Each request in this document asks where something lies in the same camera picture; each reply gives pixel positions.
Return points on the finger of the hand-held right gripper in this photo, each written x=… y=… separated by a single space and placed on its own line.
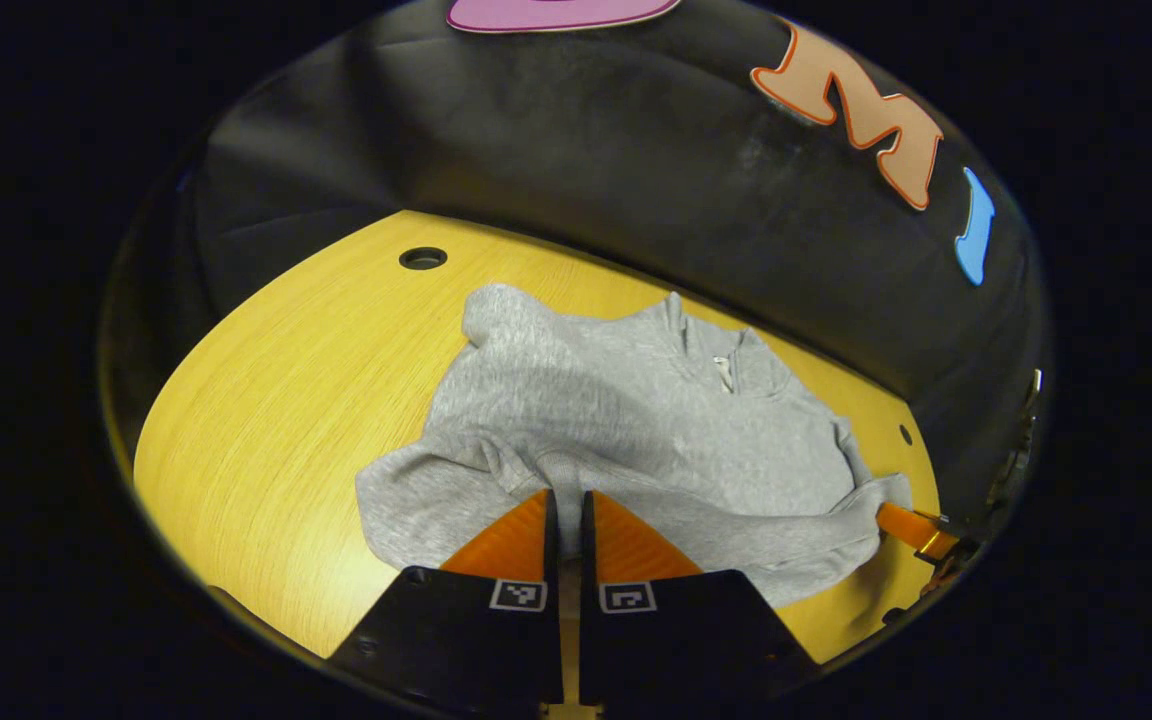
x=901 y=520

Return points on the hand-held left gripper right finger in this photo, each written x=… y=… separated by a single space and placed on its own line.
x=587 y=530

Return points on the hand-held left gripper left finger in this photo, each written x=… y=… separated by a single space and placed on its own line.
x=552 y=530

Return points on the grey sweater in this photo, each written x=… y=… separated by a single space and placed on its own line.
x=636 y=400

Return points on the black backdrop cloth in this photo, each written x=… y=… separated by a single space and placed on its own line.
x=586 y=150

